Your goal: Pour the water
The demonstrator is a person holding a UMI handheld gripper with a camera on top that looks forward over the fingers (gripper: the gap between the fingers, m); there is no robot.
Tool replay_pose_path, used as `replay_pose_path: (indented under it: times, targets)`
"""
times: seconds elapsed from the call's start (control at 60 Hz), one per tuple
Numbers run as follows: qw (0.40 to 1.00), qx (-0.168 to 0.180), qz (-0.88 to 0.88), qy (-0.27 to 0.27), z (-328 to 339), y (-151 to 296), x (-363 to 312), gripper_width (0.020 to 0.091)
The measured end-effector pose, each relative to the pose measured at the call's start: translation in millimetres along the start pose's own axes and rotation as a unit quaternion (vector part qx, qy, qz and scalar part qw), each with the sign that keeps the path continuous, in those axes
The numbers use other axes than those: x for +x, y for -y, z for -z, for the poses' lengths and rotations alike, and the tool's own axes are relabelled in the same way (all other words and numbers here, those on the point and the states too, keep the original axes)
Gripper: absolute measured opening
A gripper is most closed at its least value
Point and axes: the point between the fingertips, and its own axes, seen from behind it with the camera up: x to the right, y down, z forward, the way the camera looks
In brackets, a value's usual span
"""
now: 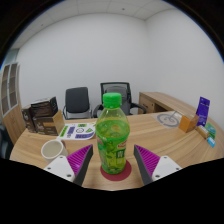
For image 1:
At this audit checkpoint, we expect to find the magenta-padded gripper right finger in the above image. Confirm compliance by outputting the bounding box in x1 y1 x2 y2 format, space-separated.
133 144 183 186

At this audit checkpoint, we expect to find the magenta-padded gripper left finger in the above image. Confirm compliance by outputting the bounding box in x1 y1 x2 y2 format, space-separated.
43 144 94 187

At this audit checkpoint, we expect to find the white mug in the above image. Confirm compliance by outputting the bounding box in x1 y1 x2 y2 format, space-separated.
40 139 69 165

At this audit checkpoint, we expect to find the flat round red coaster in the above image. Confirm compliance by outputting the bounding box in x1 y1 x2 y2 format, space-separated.
99 159 133 182

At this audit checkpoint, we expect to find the printed sticker sheet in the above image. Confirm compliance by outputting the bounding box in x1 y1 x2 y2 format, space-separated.
57 122 97 141

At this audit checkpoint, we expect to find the tan cardboard box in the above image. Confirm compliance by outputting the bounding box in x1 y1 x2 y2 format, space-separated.
32 110 66 137

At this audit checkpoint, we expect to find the green drink bottle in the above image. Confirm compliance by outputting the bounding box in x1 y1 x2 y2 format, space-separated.
95 92 131 176

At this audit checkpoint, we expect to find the orange box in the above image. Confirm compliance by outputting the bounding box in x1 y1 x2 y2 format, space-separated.
178 113 200 134

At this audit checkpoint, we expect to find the wooden side desk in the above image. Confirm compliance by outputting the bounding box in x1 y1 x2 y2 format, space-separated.
138 91 198 116

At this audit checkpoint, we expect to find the dark brown box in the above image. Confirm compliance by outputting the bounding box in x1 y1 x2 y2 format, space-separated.
30 96 59 118
21 104 37 134

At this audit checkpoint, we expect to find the blue small box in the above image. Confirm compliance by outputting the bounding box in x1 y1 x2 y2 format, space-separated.
206 136 217 148

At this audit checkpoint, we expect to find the green small box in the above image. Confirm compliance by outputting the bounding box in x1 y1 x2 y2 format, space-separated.
204 122 217 140

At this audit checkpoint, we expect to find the black mesh office chair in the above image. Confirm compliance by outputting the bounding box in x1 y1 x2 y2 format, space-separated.
92 81 147 119

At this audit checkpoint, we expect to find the purple package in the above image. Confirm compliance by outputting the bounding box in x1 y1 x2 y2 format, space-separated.
195 96 211 127

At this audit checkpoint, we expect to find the wooden shelf cabinet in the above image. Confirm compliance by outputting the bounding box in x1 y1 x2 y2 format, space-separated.
0 61 27 145

